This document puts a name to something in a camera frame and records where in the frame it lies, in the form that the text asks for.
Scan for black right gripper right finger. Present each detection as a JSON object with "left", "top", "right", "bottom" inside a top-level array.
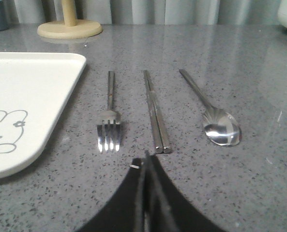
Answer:
[{"left": 145, "top": 153, "right": 224, "bottom": 232}]

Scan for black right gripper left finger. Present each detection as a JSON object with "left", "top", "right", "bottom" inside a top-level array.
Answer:
[{"left": 78, "top": 158, "right": 146, "bottom": 232}]

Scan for steel chopstick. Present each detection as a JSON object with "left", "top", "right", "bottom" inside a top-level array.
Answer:
[
  {"left": 147, "top": 80, "right": 172, "bottom": 154},
  {"left": 143, "top": 70, "right": 163, "bottom": 154}
]

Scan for stainless steel fork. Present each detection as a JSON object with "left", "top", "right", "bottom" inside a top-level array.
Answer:
[{"left": 97, "top": 71, "right": 121, "bottom": 153}]

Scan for stainless steel spoon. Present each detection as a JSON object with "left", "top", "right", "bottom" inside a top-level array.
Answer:
[{"left": 179, "top": 69, "right": 242, "bottom": 147}]

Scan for cream rabbit print tray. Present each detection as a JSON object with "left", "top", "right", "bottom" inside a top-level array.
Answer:
[{"left": 0, "top": 52, "right": 87, "bottom": 178}]

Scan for wooden mug tree stand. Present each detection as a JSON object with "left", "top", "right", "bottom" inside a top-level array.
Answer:
[{"left": 37, "top": 0, "right": 103, "bottom": 39}]

